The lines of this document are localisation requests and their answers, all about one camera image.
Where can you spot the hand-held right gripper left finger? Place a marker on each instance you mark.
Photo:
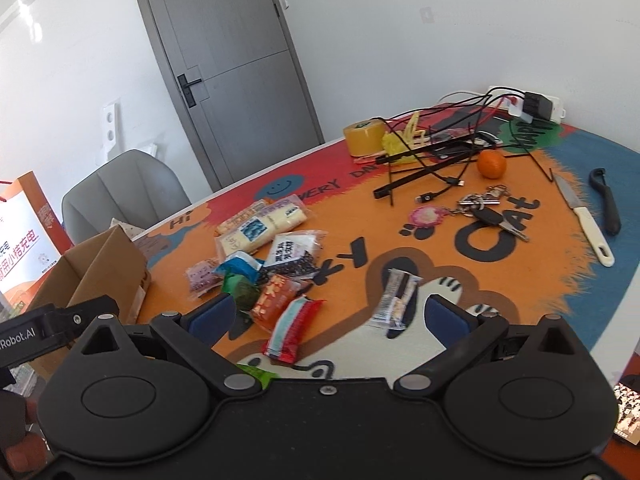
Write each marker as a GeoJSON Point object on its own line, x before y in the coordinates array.
{"type": "Point", "coordinates": [212, 319]}

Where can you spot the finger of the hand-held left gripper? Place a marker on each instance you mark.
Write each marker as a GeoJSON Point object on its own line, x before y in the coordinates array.
{"type": "Point", "coordinates": [85, 316]}

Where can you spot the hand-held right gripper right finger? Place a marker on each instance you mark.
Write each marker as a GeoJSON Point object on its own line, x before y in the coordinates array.
{"type": "Point", "coordinates": [450, 317]}

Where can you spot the dark green snack packet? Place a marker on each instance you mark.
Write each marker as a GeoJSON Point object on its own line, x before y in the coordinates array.
{"type": "Point", "coordinates": [240, 290]}

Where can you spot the purple snack packet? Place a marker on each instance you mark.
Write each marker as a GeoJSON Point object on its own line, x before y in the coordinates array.
{"type": "Point", "coordinates": [202, 277]}

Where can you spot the clear wafer bar packet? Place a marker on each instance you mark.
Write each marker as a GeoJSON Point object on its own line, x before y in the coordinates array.
{"type": "Point", "coordinates": [397, 297]}

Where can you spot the brown cardboard box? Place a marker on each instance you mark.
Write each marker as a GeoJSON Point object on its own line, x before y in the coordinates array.
{"type": "Point", "coordinates": [107, 260]}

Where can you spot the blue snack packet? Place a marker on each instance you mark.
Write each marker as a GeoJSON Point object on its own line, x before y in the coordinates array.
{"type": "Point", "coordinates": [242, 265]}

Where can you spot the orange snack packet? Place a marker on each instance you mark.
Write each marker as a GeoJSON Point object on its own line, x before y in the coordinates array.
{"type": "Point", "coordinates": [272, 300]}

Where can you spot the bright green snack packet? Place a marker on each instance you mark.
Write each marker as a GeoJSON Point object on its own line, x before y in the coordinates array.
{"type": "Point", "coordinates": [257, 371]}

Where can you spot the red and pale blue packet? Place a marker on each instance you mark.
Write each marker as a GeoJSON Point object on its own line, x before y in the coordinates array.
{"type": "Point", "coordinates": [292, 327]}

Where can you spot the black and white snack packet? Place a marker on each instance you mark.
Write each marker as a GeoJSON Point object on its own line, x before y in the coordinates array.
{"type": "Point", "coordinates": [292, 255]}

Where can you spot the clear biscuit packet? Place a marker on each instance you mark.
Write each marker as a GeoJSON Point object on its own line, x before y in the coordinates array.
{"type": "Point", "coordinates": [240, 219]}

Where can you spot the white bread roll packet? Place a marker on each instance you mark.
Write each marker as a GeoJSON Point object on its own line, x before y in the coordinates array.
{"type": "Point", "coordinates": [270, 225]}

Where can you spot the person's left hand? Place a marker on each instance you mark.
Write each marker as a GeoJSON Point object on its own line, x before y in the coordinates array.
{"type": "Point", "coordinates": [22, 460]}

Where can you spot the orange and white paper bag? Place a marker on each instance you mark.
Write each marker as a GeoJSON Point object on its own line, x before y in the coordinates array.
{"type": "Point", "coordinates": [27, 240]}

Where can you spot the spotted cushion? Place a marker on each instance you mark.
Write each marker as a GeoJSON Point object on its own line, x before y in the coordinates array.
{"type": "Point", "coordinates": [127, 227]}

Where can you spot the bunch of keys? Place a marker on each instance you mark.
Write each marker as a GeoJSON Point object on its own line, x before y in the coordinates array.
{"type": "Point", "coordinates": [492, 212]}

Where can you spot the grey chair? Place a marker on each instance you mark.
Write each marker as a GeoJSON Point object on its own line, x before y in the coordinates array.
{"type": "Point", "coordinates": [125, 185]}

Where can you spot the colourful printed table mat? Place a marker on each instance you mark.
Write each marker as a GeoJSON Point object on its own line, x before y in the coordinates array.
{"type": "Point", "coordinates": [350, 220]}

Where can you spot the orange tangerine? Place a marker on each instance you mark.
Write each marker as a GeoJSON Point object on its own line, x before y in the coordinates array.
{"type": "Point", "coordinates": [491, 165]}

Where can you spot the small pink wrapper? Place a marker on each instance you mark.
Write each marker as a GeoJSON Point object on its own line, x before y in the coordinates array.
{"type": "Point", "coordinates": [370, 161]}

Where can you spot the yellow crumpled bag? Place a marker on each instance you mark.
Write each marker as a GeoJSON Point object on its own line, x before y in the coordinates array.
{"type": "Point", "coordinates": [400, 142]}

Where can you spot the black peeler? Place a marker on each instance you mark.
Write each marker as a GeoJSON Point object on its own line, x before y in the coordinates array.
{"type": "Point", "coordinates": [607, 200]}

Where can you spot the dark red notebook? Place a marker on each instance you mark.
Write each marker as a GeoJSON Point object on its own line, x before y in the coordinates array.
{"type": "Point", "coordinates": [450, 119]}

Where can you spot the yellow tape roll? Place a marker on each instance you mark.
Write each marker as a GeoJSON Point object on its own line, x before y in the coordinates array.
{"type": "Point", "coordinates": [364, 137]}

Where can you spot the black charger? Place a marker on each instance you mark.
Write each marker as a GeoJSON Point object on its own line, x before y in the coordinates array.
{"type": "Point", "coordinates": [537, 105]}

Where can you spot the white power strip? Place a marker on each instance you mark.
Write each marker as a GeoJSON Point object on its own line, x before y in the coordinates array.
{"type": "Point", "coordinates": [557, 107]}

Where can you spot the grey door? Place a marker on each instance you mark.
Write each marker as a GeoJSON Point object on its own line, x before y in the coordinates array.
{"type": "Point", "coordinates": [235, 60]}

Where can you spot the white wall socket panel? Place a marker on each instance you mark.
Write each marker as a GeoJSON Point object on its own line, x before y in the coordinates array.
{"type": "Point", "coordinates": [111, 125]}

